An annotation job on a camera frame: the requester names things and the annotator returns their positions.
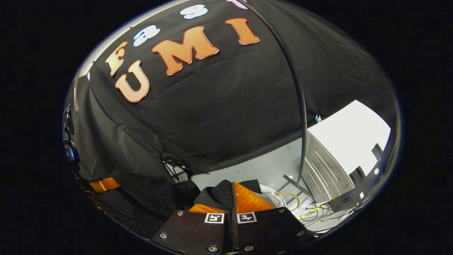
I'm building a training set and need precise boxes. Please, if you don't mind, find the black cable bundle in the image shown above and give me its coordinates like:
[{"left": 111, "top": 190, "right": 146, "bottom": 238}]
[{"left": 162, "top": 159, "right": 210, "bottom": 183}]

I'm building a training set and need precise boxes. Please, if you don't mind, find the black metal clothes rack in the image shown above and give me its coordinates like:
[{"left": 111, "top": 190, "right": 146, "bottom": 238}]
[{"left": 234, "top": 0, "right": 312, "bottom": 199}]

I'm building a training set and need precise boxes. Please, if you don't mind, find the yellowish plastic tube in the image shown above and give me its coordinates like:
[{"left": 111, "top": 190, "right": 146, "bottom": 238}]
[{"left": 275, "top": 191, "right": 301, "bottom": 210}]

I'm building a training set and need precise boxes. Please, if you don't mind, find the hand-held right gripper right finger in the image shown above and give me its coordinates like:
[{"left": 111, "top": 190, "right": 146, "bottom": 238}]
[{"left": 232, "top": 182, "right": 315, "bottom": 255}]

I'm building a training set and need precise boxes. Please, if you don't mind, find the black backdrop cloth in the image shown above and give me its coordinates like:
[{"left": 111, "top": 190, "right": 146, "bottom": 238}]
[{"left": 65, "top": 0, "right": 398, "bottom": 179}]

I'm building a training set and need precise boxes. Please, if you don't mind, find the tangle of floor cables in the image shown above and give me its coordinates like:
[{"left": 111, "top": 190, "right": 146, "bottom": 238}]
[{"left": 297, "top": 198, "right": 342, "bottom": 224}]

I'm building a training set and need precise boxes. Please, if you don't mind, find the black knit jacket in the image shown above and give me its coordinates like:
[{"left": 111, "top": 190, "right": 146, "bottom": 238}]
[{"left": 85, "top": 173, "right": 263, "bottom": 234}]

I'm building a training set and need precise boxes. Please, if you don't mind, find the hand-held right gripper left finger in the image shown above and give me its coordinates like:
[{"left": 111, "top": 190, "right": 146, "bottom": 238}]
[{"left": 150, "top": 204, "right": 232, "bottom": 255}]

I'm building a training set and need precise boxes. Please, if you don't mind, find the white laundry hamper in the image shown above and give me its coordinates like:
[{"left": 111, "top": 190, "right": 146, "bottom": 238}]
[{"left": 259, "top": 184, "right": 288, "bottom": 209}]

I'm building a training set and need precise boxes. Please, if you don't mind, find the grey ribbed metal panel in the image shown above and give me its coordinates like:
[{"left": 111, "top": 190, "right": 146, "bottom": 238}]
[{"left": 303, "top": 132, "right": 355, "bottom": 205}]

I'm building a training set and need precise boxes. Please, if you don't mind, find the white cabinet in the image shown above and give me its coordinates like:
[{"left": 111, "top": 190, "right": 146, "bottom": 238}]
[{"left": 307, "top": 100, "right": 391, "bottom": 176}]

